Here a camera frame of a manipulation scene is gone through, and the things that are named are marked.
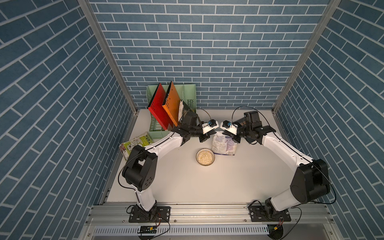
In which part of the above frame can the orange perforated divider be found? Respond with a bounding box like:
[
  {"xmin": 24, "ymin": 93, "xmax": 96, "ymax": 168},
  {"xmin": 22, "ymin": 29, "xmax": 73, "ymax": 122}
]
[{"xmin": 162, "ymin": 82, "xmax": 181, "ymax": 126}]

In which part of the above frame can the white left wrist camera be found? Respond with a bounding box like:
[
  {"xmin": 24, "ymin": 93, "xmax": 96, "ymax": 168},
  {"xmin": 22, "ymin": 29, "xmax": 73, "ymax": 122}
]
[{"xmin": 202, "ymin": 120, "xmax": 219, "ymax": 134}]

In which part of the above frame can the black Sixpence book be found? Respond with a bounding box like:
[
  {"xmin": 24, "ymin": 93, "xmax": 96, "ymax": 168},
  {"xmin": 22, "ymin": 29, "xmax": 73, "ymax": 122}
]
[{"xmin": 178, "ymin": 100, "xmax": 191, "ymax": 123}]

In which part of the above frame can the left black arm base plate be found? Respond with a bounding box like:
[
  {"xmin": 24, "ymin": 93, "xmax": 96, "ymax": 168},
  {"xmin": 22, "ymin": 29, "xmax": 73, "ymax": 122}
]
[{"xmin": 127, "ymin": 205, "xmax": 171, "ymax": 223}]

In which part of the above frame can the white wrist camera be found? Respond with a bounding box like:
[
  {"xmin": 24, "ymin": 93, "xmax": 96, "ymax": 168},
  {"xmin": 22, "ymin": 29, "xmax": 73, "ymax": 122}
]
[
  {"xmin": 220, "ymin": 121, "xmax": 238, "ymax": 135},
  {"xmin": 202, "ymin": 120, "xmax": 219, "ymax": 134}
]

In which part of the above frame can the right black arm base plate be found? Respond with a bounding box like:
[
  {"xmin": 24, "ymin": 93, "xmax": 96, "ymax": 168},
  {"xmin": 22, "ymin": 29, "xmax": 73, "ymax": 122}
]
[{"xmin": 247, "ymin": 200, "xmax": 292, "ymax": 222}]

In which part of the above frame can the red perforated divider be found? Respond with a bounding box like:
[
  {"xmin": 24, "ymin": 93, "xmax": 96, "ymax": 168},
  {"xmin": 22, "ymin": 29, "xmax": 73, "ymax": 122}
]
[{"xmin": 148, "ymin": 84, "xmax": 174, "ymax": 131}]

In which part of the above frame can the green illustrated booklet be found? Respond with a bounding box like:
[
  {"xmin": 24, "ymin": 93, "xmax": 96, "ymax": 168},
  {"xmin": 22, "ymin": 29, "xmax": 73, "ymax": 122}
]
[{"xmin": 119, "ymin": 132, "xmax": 154, "ymax": 160}]

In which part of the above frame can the white oats bag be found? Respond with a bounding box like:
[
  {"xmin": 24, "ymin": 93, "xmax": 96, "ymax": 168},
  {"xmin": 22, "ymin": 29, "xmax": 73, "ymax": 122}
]
[{"xmin": 212, "ymin": 132, "xmax": 237, "ymax": 156}]

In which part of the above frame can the aluminium mounting rail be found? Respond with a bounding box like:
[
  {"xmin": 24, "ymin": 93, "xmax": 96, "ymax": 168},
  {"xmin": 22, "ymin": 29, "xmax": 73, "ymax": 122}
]
[{"xmin": 86, "ymin": 202, "xmax": 335, "ymax": 226}]

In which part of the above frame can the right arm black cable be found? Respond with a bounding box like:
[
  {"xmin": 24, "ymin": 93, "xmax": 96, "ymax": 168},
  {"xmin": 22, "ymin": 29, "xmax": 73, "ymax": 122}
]
[{"xmin": 231, "ymin": 105, "xmax": 337, "ymax": 205}]

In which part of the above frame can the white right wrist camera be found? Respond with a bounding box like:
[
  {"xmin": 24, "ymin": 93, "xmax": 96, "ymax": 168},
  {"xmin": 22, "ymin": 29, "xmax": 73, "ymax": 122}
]
[{"xmin": 220, "ymin": 121, "xmax": 238, "ymax": 135}]

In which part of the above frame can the small black electronics board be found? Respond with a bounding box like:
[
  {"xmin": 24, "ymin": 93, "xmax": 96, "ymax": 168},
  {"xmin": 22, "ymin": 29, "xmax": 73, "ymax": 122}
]
[{"xmin": 138, "ymin": 226, "xmax": 158, "ymax": 235}]

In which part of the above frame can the mint green file crate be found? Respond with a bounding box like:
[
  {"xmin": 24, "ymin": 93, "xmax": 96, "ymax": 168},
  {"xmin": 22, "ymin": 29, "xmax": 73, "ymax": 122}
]
[{"xmin": 146, "ymin": 84, "xmax": 197, "ymax": 140}]

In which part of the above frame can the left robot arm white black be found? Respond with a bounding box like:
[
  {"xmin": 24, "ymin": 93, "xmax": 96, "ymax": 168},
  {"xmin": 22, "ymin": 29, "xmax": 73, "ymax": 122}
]
[{"xmin": 120, "ymin": 111, "xmax": 219, "ymax": 213}]

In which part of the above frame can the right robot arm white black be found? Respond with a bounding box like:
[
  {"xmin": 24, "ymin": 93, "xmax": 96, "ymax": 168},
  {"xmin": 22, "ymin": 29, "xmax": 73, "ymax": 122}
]
[{"xmin": 221, "ymin": 111, "xmax": 332, "ymax": 215}]

